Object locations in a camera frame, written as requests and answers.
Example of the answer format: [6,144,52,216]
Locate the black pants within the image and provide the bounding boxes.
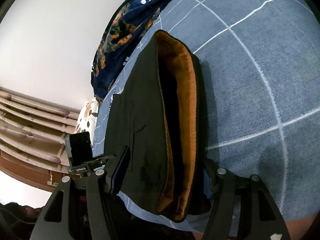
[104,30,211,222]

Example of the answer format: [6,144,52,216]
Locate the white floral pillow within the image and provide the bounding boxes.
[74,98,99,134]

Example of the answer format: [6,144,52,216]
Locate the beige pink curtain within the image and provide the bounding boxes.
[1,88,79,173]

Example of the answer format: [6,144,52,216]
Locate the navy dog print blanket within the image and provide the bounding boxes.
[91,0,171,102]

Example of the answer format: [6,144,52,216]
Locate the brown wooden bed frame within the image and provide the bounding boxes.
[1,151,67,192]

